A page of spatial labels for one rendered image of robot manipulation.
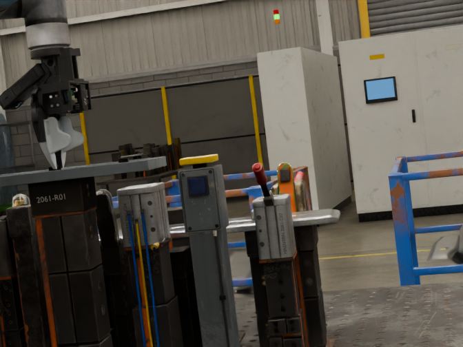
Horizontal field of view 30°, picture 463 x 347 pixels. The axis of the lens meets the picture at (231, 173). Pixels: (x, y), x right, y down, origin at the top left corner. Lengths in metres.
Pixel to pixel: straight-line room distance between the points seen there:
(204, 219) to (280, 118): 8.16
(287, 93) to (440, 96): 1.65
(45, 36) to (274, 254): 0.59
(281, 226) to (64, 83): 0.49
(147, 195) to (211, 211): 0.22
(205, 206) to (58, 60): 0.37
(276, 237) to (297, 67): 7.99
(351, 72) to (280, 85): 0.79
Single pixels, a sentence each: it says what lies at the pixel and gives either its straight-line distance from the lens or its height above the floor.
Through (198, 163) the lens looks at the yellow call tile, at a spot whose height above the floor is 1.15.
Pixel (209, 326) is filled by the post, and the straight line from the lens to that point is 1.55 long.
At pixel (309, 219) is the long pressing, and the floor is 1.00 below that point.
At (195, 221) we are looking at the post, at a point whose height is 1.05.
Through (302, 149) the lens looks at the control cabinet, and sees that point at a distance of 9.61.
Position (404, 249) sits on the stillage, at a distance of 3.50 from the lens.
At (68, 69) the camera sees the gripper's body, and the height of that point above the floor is 1.34.
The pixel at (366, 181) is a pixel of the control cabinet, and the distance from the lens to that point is 9.59.
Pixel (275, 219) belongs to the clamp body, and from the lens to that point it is 1.66.
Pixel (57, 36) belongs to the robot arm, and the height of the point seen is 1.40.
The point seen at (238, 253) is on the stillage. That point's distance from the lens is 4.69.
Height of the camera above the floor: 1.20
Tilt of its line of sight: 3 degrees down
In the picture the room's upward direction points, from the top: 7 degrees counter-clockwise
